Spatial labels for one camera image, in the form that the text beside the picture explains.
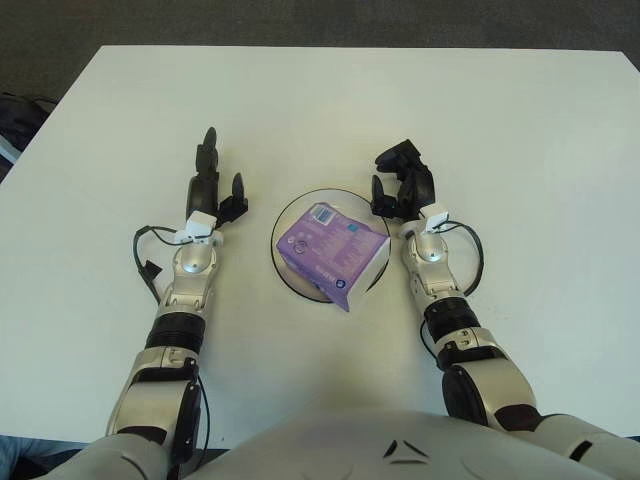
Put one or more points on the purple tissue paper pack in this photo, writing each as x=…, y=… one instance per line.
x=330, y=252

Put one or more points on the white plate with black rim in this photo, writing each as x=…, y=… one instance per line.
x=295, y=280

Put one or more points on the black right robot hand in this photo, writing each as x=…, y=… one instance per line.
x=422, y=187

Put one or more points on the black bag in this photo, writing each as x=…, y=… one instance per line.
x=20, y=122

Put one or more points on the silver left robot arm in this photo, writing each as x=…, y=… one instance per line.
x=170, y=320

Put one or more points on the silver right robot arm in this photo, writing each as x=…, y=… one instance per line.
x=440, y=280

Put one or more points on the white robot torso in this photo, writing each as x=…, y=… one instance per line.
x=375, y=450

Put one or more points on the blue denim cloth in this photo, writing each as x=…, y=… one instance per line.
x=30, y=447

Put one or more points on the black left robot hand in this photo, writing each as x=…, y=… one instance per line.
x=205, y=192

